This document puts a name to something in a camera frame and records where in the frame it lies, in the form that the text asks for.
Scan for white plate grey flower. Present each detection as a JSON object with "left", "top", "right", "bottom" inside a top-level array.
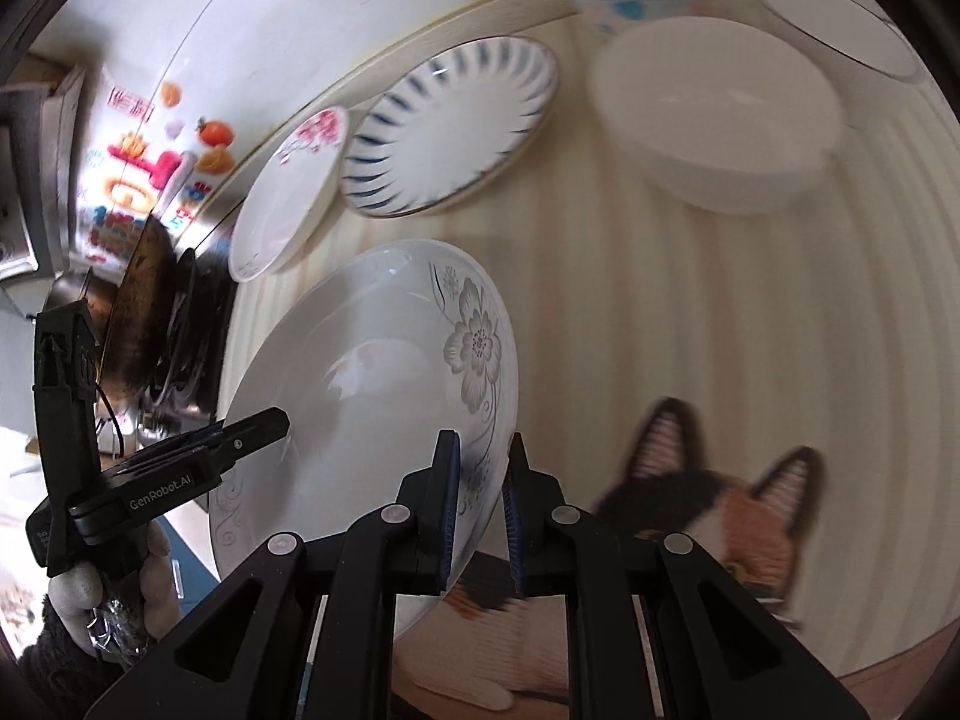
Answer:
[{"left": 206, "top": 237, "right": 521, "bottom": 642}]

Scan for white plate pink flowers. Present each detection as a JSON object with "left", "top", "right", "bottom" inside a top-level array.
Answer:
[{"left": 228, "top": 106, "right": 350, "bottom": 284}]

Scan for white plate blue stripes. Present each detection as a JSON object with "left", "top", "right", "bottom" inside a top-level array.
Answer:
[{"left": 340, "top": 36, "right": 560, "bottom": 218}]

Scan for white gloved left hand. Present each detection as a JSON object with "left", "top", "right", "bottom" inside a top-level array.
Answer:
[{"left": 47, "top": 520, "right": 181, "bottom": 668}]

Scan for black gas stove top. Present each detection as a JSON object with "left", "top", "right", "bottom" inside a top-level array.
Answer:
[{"left": 137, "top": 211, "right": 239, "bottom": 445}]

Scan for black wok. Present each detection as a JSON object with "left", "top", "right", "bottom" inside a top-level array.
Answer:
[{"left": 99, "top": 215, "right": 178, "bottom": 403}]

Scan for striped beige counter mat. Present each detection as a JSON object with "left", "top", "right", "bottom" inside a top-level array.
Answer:
[{"left": 206, "top": 0, "right": 958, "bottom": 673}]

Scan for plain white bowl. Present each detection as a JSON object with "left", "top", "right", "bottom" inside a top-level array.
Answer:
[{"left": 589, "top": 16, "right": 846, "bottom": 216}]

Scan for white bowl dark rim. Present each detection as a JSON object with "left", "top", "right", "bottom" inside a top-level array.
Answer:
[{"left": 758, "top": 0, "right": 919, "bottom": 94}]

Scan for colourful wall stickers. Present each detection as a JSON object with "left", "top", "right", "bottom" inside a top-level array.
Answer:
[{"left": 71, "top": 73, "right": 238, "bottom": 270}]

